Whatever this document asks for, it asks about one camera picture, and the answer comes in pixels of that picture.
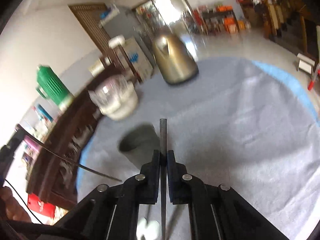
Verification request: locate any clear plastic bag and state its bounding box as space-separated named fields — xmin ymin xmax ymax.
xmin=88 ymin=75 xmax=128 ymax=112

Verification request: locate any green thermos jug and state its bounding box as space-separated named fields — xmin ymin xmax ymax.
xmin=36 ymin=65 xmax=74 ymax=111

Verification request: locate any white plastic spoon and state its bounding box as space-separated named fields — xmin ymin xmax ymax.
xmin=136 ymin=217 xmax=161 ymax=240

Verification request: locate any dark wooden bench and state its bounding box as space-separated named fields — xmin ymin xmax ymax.
xmin=26 ymin=64 xmax=121 ymax=210

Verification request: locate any steel electric kettle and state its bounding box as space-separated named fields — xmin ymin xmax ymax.
xmin=152 ymin=33 xmax=199 ymax=85

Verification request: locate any grey refrigerator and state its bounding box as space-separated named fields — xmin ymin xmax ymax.
xmin=99 ymin=4 xmax=155 ymax=65

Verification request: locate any grey tablecloth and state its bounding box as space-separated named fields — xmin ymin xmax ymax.
xmin=76 ymin=57 xmax=319 ymax=239

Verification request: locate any grey metal utensil holder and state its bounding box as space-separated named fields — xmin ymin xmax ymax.
xmin=118 ymin=124 xmax=160 ymax=170

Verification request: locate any white bowl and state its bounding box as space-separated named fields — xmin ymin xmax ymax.
xmin=99 ymin=82 xmax=138 ymax=121

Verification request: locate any white step stool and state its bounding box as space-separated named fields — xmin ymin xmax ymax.
xmin=297 ymin=53 xmax=315 ymax=74

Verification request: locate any person left hand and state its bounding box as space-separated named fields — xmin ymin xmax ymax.
xmin=1 ymin=186 xmax=31 ymax=223

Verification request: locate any red box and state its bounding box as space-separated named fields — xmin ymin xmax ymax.
xmin=27 ymin=193 xmax=55 ymax=218

